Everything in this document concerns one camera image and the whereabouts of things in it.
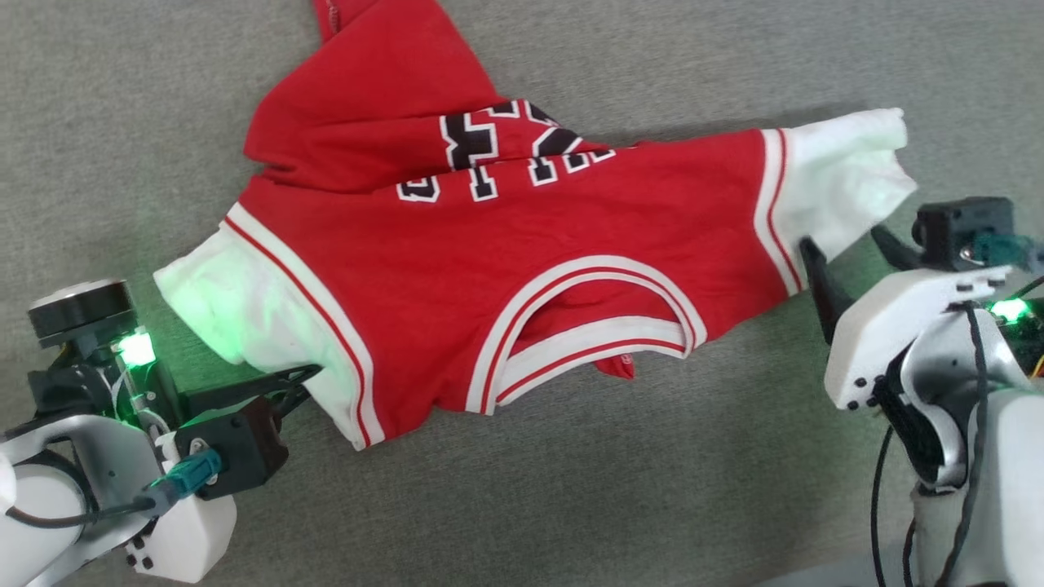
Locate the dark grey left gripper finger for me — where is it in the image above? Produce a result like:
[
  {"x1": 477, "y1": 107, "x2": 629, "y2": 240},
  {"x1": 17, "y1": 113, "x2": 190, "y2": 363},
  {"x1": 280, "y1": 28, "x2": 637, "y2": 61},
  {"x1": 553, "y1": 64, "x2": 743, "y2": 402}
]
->
[
  {"x1": 184, "y1": 364, "x2": 323, "y2": 413},
  {"x1": 273, "y1": 383, "x2": 312, "y2": 421}
]

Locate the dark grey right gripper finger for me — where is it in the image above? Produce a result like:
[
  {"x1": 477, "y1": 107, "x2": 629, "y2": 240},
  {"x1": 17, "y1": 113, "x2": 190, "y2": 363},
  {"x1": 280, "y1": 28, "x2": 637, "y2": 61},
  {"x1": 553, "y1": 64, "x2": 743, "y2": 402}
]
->
[
  {"x1": 799, "y1": 236, "x2": 856, "y2": 343},
  {"x1": 871, "y1": 227, "x2": 927, "y2": 270}
]

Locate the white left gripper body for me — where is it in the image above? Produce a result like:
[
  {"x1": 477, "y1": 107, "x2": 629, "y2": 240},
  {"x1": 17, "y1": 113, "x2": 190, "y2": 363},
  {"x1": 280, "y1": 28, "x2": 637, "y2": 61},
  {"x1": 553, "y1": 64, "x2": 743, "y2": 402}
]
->
[{"x1": 125, "y1": 492, "x2": 238, "y2": 585}]

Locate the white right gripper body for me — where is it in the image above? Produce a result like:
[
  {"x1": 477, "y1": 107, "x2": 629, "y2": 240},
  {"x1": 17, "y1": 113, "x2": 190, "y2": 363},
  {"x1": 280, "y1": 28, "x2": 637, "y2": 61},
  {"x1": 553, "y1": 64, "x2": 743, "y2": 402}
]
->
[{"x1": 824, "y1": 267, "x2": 1020, "y2": 410}]

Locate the red and white jersey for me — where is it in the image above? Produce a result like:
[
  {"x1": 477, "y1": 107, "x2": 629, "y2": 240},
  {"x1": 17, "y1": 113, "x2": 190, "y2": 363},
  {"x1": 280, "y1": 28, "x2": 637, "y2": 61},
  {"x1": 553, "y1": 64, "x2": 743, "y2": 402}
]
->
[{"x1": 153, "y1": 0, "x2": 918, "y2": 451}]

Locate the grey fabric surface cover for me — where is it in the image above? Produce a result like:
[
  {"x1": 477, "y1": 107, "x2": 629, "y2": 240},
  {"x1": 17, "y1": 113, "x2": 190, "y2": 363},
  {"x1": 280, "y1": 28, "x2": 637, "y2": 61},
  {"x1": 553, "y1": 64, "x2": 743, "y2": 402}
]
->
[{"x1": 0, "y1": 0, "x2": 1044, "y2": 587}]

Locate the teal left camera connector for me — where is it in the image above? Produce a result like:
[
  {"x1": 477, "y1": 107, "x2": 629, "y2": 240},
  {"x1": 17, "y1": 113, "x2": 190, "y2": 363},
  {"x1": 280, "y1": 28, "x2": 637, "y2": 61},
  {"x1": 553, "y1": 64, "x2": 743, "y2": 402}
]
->
[{"x1": 147, "y1": 451, "x2": 223, "y2": 510}]

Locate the teal camera connector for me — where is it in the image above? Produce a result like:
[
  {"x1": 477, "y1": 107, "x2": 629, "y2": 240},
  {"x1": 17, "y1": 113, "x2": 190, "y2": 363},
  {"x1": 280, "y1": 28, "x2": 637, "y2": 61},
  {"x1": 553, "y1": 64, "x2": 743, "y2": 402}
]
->
[
  {"x1": 971, "y1": 232, "x2": 1044, "y2": 274},
  {"x1": 147, "y1": 451, "x2": 223, "y2": 510}
]

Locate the teal right camera connector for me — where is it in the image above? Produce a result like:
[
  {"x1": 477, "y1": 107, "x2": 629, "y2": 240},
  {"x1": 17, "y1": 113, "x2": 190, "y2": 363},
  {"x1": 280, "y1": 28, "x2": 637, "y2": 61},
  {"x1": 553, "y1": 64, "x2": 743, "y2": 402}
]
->
[{"x1": 971, "y1": 232, "x2": 1044, "y2": 274}]

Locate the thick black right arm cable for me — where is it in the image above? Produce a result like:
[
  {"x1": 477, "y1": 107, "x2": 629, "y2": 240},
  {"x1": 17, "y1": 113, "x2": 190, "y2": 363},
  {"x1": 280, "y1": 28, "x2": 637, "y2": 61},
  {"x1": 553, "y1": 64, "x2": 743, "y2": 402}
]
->
[{"x1": 934, "y1": 302, "x2": 992, "y2": 587}]

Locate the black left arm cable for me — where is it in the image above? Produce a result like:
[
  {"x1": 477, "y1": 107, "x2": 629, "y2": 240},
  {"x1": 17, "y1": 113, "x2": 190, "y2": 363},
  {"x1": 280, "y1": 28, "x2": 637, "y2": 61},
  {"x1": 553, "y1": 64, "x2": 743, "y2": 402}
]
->
[{"x1": 4, "y1": 496, "x2": 160, "y2": 529}]

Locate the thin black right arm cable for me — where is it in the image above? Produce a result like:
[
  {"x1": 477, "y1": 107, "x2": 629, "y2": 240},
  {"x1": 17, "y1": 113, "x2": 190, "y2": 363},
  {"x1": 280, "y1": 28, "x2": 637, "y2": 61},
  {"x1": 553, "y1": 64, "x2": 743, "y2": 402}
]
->
[{"x1": 869, "y1": 424, "x2": 896, "y2": 587}]

